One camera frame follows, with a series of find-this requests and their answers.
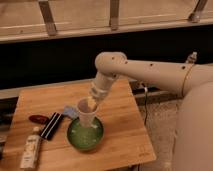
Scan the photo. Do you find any black striped rectangular box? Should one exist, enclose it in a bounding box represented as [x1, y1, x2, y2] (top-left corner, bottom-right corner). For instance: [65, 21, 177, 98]
[40, 113, 64, 140]

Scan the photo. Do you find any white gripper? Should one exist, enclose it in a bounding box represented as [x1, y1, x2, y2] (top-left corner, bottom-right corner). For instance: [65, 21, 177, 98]
[87, 72, 118, 111]

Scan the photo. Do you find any middle metal bracket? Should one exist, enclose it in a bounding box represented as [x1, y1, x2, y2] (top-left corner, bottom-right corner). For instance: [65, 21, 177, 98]
[109, 0, 119, 30]

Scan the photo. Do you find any light blue small object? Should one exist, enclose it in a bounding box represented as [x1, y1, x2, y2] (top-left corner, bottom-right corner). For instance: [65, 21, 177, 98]
[63, 106, 78, 119]

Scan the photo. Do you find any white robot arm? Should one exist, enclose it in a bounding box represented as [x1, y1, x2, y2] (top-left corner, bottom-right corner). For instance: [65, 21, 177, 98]
[90, 52, 213, 171]

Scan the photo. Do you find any green ceramic bowl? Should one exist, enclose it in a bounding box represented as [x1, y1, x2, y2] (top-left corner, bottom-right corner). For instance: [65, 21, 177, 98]
[67, 117, 104, 151]

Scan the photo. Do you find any left metal bracket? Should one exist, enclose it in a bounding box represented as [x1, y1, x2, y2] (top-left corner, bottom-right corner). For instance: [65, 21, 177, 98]
[38, 0, 57, 36]

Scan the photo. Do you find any translucent white cup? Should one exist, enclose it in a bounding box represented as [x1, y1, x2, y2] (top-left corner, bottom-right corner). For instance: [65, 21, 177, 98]
[77, 97, 97, 128]

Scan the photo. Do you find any right metal bracket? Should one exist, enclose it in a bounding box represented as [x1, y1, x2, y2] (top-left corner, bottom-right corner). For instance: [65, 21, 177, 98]
[188, 0, 208, 23]

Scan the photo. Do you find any metal bracket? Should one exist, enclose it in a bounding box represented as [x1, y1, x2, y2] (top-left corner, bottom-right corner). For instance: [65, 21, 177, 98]
[38, 0, 57, 36]
[188, 0, 208, 23]
[109, 0, 119, 30]

